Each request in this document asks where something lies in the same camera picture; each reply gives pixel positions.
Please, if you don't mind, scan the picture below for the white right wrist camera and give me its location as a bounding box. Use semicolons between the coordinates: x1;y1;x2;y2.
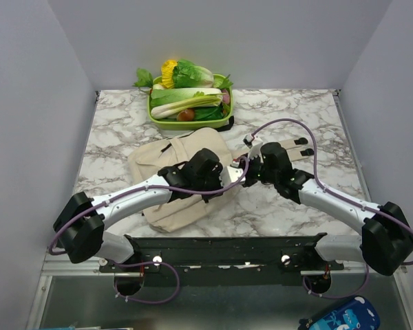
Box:
244;134;264;160

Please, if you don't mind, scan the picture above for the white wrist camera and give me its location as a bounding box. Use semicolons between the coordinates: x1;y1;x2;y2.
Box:
219;166;246;188
244;134;264;160

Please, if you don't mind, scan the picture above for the napa cabbage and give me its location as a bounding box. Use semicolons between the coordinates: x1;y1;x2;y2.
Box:
149;88;224;120

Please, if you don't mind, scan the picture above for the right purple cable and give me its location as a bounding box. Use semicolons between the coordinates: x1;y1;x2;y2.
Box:
244;118;413;300

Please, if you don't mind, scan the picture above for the green leafy lettuce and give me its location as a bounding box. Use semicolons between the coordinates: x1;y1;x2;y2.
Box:
172;59;214;88

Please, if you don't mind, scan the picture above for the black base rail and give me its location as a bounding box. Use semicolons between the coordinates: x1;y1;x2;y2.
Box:
99;234;343;287

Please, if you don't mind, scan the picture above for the yellow corn flower vegetable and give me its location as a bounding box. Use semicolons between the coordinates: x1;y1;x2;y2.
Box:
161;59;178;89

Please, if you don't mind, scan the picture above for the aluminium frame rail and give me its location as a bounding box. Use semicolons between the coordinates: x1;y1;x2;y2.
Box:
27;239;413;329

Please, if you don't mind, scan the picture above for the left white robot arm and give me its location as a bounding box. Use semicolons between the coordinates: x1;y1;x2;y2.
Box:
53;148;226;264

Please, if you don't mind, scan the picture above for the beige canvas backpack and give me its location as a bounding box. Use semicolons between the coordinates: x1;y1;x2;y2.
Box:
127;115;316;234

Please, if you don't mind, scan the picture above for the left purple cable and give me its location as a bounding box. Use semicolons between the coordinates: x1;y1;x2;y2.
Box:
47;155;251;305

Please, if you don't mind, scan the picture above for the purple cable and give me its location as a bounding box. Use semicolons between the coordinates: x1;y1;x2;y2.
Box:
47;155;251;305
244;118;413;300

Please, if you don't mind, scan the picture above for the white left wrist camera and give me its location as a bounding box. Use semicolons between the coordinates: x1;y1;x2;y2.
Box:
219;166;246;188

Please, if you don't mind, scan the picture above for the green vegetable tray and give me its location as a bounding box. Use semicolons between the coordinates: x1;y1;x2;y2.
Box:
147;74;235;131

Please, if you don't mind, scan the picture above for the brown mushroom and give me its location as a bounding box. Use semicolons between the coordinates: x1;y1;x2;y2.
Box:
176;109;195;122

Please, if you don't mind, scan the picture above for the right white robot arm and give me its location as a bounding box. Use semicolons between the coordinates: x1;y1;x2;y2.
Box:
245;142;413;276

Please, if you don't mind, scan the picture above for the blue pencil case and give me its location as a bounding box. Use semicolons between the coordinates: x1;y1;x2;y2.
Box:
298;296;381;330

